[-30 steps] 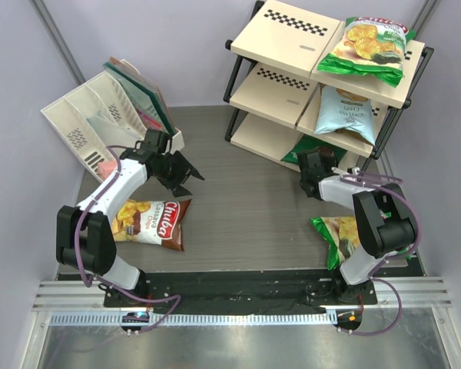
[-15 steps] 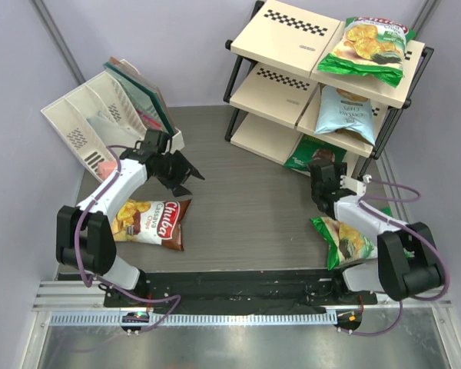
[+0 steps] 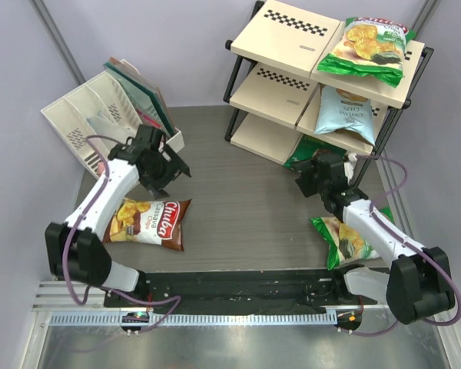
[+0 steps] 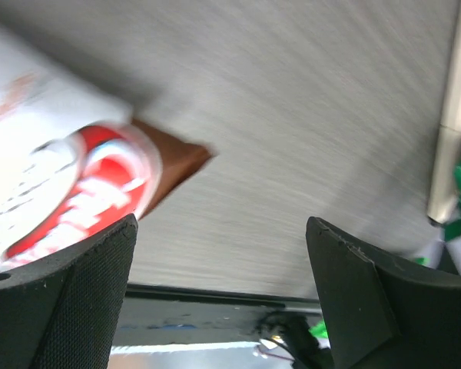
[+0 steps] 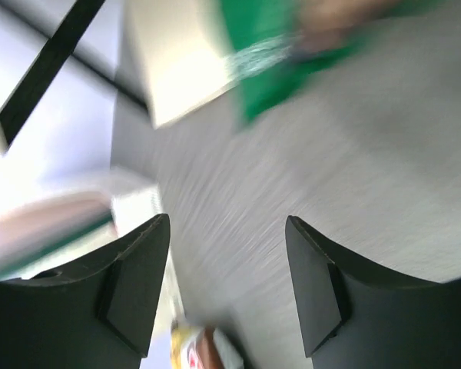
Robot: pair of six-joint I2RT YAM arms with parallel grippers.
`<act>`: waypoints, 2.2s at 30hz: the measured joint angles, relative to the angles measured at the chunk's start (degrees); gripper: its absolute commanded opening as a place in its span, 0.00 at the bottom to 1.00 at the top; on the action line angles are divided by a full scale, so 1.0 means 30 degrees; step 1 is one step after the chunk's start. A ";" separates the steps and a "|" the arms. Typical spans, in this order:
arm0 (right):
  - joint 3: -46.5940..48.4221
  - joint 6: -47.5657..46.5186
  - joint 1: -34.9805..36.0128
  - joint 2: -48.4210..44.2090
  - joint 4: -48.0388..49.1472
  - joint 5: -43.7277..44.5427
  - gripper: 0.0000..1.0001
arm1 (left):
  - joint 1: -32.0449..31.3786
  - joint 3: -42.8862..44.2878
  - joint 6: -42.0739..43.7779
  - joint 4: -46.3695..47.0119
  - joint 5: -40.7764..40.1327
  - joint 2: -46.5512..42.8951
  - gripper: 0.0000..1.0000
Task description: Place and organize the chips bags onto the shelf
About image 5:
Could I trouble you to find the cream plastic file organizer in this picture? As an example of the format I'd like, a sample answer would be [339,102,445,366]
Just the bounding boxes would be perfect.
[109,167,164,237]

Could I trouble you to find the brown Chuba cassava chips bag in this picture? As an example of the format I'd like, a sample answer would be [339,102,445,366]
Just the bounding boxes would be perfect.
[171,320,244,369]

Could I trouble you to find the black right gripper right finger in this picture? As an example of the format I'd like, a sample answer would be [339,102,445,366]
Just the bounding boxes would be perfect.
[285,216,461,368]

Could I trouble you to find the cream three-tier shelf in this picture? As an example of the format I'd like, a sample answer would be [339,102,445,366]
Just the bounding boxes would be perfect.
[0,1,235,147]

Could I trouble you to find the dark green onion chips bag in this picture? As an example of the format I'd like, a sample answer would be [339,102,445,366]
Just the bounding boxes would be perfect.
[217,1,435,125]

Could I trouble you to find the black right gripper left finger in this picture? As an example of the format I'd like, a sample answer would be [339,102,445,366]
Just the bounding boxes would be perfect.
[0,214,171,368]

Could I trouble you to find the green and pink folders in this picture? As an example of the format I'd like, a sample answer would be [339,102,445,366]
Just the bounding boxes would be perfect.
[0,191,113,279]

